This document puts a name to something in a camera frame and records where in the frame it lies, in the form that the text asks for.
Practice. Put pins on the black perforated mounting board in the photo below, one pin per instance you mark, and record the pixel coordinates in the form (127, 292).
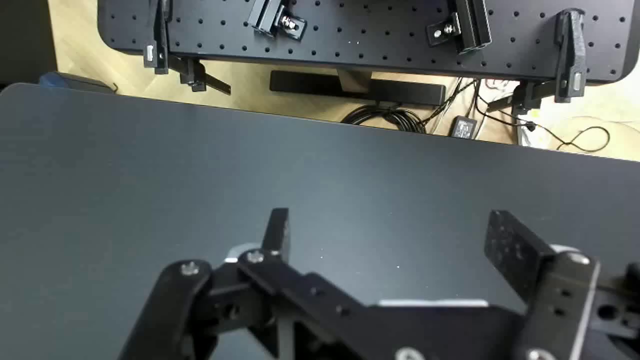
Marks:
(387, 34)

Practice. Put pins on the black flat base bar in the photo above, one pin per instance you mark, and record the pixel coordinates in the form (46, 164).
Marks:
(359, 86)

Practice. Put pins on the black clamp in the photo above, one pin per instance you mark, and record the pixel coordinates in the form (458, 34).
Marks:
(570, 68)
(160, 60)

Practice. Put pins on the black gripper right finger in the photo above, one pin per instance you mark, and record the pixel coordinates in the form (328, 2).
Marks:
(574, 311)

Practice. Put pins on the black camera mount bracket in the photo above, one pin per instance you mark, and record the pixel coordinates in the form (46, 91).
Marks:
(272, 17)

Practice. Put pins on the black clamp far right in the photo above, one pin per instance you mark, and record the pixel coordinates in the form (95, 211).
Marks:
(570, 68)

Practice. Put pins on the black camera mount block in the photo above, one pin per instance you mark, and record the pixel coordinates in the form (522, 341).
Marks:
(464, 22)

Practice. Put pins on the black clamp far left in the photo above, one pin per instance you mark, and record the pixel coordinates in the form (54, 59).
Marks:
(160, 60)

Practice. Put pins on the black power adapter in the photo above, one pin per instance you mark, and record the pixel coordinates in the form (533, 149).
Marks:
(462, 126)

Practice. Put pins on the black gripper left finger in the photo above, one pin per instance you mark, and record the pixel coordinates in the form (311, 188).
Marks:
(194, 304)

